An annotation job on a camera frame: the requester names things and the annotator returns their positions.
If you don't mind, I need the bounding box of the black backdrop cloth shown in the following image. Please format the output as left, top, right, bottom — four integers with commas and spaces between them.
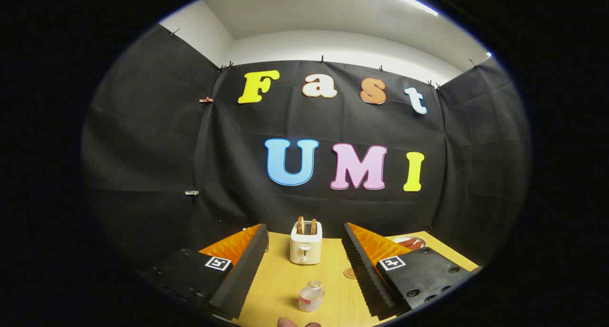
81, 25, 531, 275

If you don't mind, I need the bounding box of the clear juice bottle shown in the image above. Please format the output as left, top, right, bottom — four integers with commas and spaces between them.
298, 280, 326, 313

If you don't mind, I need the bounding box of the wooden table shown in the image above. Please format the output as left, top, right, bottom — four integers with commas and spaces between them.
224, 229, 479, 327

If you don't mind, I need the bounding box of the white oval plate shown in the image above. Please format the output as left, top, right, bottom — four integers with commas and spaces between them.
391, 235, 427, 251

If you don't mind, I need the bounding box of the white toaster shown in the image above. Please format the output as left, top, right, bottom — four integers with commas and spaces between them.
290, 221, 323, 266

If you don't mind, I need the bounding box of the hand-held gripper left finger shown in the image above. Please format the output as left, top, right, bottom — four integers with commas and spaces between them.
138, 224, 269, 320

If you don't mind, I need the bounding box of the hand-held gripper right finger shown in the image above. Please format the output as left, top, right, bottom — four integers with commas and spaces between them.
342, 222, 481, 320

